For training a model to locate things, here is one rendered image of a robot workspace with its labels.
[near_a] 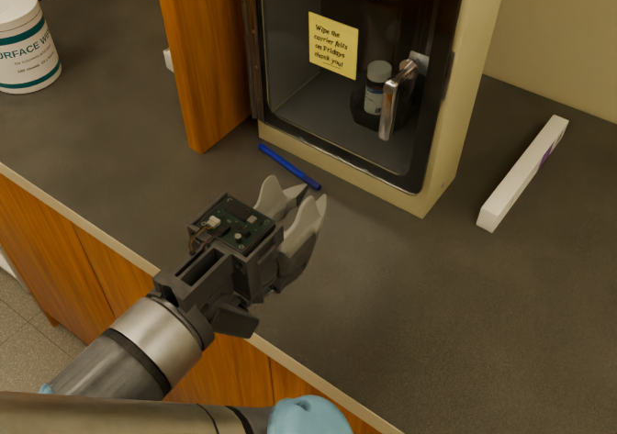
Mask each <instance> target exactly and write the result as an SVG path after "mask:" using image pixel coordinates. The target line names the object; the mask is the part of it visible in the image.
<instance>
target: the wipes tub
mask: <svg viewBox="0 0 617 434"><path fill-rule="evenodd" d="M61 71H62V66H61V63H60V59H59V56H58V53H57V51H56V49H55V46H54V43H53V40H52V38H51V35H50V31H49V28H48V26H47V23H46V20H45V17H44V16H43V13H42V10H41V8H40V5H39V1H38V0H0V91H2V92H5V93H9V94H27V93H32V92H35V91H38V90H40V89H42V88H45V87H46V86H48V85H50V84H51V83H53V82H54V81H55V80H56V79H57V78H58V77H59V75H60V73H61Z"/></svg>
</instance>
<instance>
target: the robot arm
mask: <svg viewBox="0 0 617 434"><path fill-rule="evenodd" d="M308 189H309V185H308V184H300V185H296V186H293V187H290V188H287V189H285V190H282V188H281V186H280V184H279V182H278V180H277V178H276V176H274V175H270V176H268V177H267V178H266V179H265V180H264V182H263V184H262V187H261V191H260V194H259V198H258V201H257V203H256V205H255V206H254V207H253V208H252V207H250V206H248V205H246V204H244V203H243V202H242V201H240V200H239V199H237V198H235V197H233V196H232V195H228V194H227V192H223V193H222V194H221V195H220V196H219V197H218V198H217V199H215V200H214V201H213V202H212V203H211V204H210V205H209V206H207V207H206V208H205V209H204V210H203V211H202V212H201V213H200V214H198V215H197V216H196V217H195V218H194V219H193V220H192V221H190V222H189V223H188V224H187V225H186V226H187V230H188V234H189V238H190V240H189V243H188V247H189V249H190V251H189V255H190V256H189V257H188V258H187V259H186V260H185V261H184V262H182V263H181V264H180V265H179V266H178V267H177V268H176V269H175V270H174V271H173V272H172V273H170V272H168V271H167V270H165V269H164V268H162V269H161V270H160V271H159V272H158V273H157V274H156V275H154V276H153V277H152V281H153V284H154V288H153V289H152V290H150V292H149V293H148V294H146V297H141V298H140V299H139V300H138V301H137V302H136V303H135V304H134V305H132V306H131V307H130V308H129V309H128V310H127V311H126V312H125V313H124V314H123V315H122V316H120V317H118V318H116V319H115V321H114V323H113V324H112V325H111V326H110V327H109V328H107V329H106V330H105V331H104V332H103V333H102V334H101V335H100V336H98V337H97V338H96V339H95V340H94V341H93V342H92V343H91V344H90V345H89V346H88V347H86V348H85V349H84V350H83V351H82V352H81V353H80V354H79V355H78V356H77V357H76V358H74V359H73V360H72V361H71V362H70V363H69V364H68V365H67V366H66V367H65V368H64V369H62V370H61V371H60V372H59V373H58V374H57V375H56V376H55V377H54V378H53V379H52V380H50V381H49V382H48V383H47V384H44V385H42V386H41V387H40V389H39V391H38V392H37V393H26V392H13V391H0V434H353V431H352V429H351V426H350V424H349V422H348V421H347V419H346V417H345V416H344V414H343V413H342V412H341V410H340V409H339V408H338V407H337V406H336V405H334V404H333V403H332V402H331V401H329V400H327V399H326V398H324V397H321V396H318V395H303V396H300V397H297V398H294V399H292V398H284V399H282V400H280V401H278V402H277V403H276V404H275V405H274V406H267V407H247V406H215V405H201V404H188V403H175V402H161V401H162V400H163V399H164V398H165V396H166V395H167V394H168V393H169V392H170V391H172V390H173V389H174V387H175V386H176V385H177V384H178V383H179V382H180V381H181V380H182V379H183V378H184V377H185V375H186V374H187V373H188V372H189V371H190V370H191V369H192V368H193V367H194V366H195V365H196V363H197V362H198V361H199V360H200V359H201V358H202V352H203V351H204V350H205V349H206V348H207V347H208V346H209V345H210V344H211V343H212V342H213V341H214V339H215V335H214V332H215V333H219V334H224V335H228V336H233V337H238V338H243V339H249V338H250V337H251V336H252V334H253V333H254V331H255V330H256V328H257V326H258V324H259V319H258V318H257V317H255V316H253V315H251V314H250V312H249V310H248V308H249V307H250V305H251V304H262V303H264V298H265V297H267V296H268V295H270V294H271V293H272V292H273V291H275V292H277V293H278V294H280V293H281V292H282V290H283V289H284V288H285V287H286V286H287V285H288V284H291V283H292V282H294V281H295V280H296V279H297V278H298V277H299V275H301V274H302V273H303V271H304V270H305V268H306V267H307V265H308V262H309V258H310V256H311V253H312V252H313V249H314V247H315V244H316V240H317V237H318V235H319V233H320V229H321V226H322V223H323V220H324V218H325V213H326V195H325V194H322V195H320V196H319V197H318V198H317V199H316V200H315V199H314V197H313V196H312V195H310V196H308V197H307V198H306V199H305V200H304V201H303V203H302V204H301V206H300V207H299V210H298V212H297V216H296V219H295V221H294V223H293V224H292V226H291V227H290V228H289V229H288V230H287V231H284V225H282V224H280V225H279V226H278V227H277V228H275V223H277V222H278V221H279V220H281V219H284V218H285V217H286V214H287V213H288V211H289V210H290V209H292V208H294V207H296V206H299V204H300V202H301V201H302V199H303V197H304V195H305V194H306V192H307V190H308ZM214 206H216V207H214ZM213 207H214V208H213ZM212 208H213V209H212ZM211 209H212V210H211ZM210 210H211V211H210ZM209 211H210V212H209ZM208 212H209V213H208ZM205 214H207V215H206V216H205ZM202 217H203V218H202ZM201 218H202V219H201ZM200 219H201V220H200ZM191 246H192V249H191ZM277 253H278V256H277ZM276 257H277V258H276ZM247 307H248V308H247Z"/></svg>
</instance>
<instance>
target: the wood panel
mask: <svg viewBox="0 0 617 434"><path fill-rule="evenodd" d="M160 4H161V9H162V13H163V22H164V26H165V31H166V36H167V40H168V45H169V50H170V54H171V59H172V64H173V68H174V77H175V81H176V86H177V91H178V95H179V100H180V105H181V109H182V113H183V118H184V122H185V131H186V135H187V140H188V145H189V148H190V149H192V150H195V151H197V152H198V153H200V154H203V153H204V152H205V151H207V150H208V149H209V148H211V147H212V146H213V145H214V144H215V143H217V142H218V141H219V140H220V139H222V138H223V137H224V136H225V135H227V134H228V133H229V132H230V131H232V130H233V129H234V128H235V127H237V126H238V125H239V124H240V123H241V122H242V121H243V120H244V119H246V118H247V117H248V116H249V115H251V114H252V111H251V102H250V92H249V82H248V72H247V61H246V51H245V41H244V31H243V21H242V11H241V0H160Z"/></svg>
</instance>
